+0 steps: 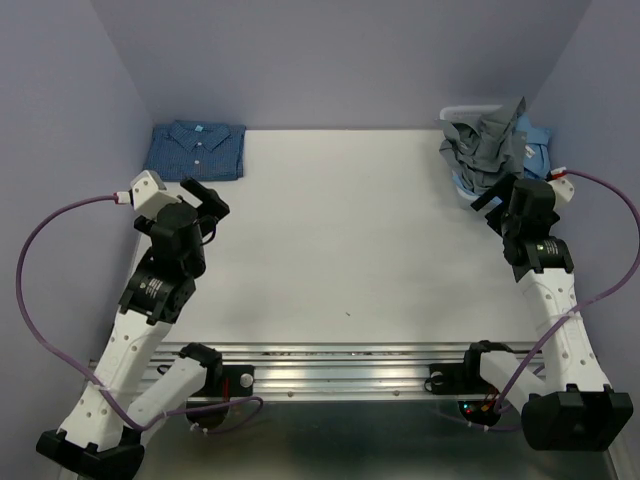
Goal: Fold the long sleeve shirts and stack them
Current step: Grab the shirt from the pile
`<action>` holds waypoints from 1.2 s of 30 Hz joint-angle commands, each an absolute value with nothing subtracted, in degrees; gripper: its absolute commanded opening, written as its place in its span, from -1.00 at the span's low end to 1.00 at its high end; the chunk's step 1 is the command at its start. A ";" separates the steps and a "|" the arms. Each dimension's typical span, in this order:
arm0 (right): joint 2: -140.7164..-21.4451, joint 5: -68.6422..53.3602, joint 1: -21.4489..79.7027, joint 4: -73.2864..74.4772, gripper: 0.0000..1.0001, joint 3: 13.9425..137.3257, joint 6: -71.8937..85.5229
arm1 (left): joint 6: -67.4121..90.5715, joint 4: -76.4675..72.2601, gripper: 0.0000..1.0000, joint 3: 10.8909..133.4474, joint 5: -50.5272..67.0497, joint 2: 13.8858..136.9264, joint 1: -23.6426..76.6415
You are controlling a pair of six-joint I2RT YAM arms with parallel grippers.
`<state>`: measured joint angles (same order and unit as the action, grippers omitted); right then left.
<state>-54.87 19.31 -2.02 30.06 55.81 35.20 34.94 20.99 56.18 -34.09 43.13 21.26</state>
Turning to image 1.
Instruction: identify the grey long sleeve shirt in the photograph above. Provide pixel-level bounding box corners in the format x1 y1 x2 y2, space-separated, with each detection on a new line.
439 97 527 195

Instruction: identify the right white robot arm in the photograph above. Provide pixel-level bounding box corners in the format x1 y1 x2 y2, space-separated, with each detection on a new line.
424 169 634 452

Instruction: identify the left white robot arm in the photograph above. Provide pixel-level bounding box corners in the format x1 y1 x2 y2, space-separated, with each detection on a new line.
36 171 230 479

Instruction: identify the folded blue checkered shirt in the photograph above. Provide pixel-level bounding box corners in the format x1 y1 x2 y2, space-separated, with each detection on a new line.
143 120 246 182

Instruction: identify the white plastic basket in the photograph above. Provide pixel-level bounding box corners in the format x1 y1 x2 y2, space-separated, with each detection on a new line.
438 104 500 210

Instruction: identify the light blue shirt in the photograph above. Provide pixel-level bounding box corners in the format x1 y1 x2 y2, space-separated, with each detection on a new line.
452 113 552 210

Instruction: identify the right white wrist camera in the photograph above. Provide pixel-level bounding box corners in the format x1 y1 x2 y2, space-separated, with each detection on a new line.
546 168 575 211

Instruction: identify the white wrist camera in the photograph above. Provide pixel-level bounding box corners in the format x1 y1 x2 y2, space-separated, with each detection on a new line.
130 170 181 220
546 168 575 211

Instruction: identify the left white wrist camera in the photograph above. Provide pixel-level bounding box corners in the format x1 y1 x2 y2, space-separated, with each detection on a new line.
130 170 181 220

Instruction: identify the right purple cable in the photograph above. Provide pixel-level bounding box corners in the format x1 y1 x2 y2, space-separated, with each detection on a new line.
467 167 640 432

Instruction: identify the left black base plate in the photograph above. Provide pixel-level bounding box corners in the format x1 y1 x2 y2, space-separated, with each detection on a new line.
194 365 255 400

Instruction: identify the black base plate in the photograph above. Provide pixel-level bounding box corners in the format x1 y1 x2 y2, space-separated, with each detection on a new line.
194 365 255 400
424 363 493 396

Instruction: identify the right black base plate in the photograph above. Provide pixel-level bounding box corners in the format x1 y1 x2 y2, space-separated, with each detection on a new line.
424 363 493 396

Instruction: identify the aluminium mounting rail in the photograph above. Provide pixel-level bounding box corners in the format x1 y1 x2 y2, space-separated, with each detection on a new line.
87 341 609 401

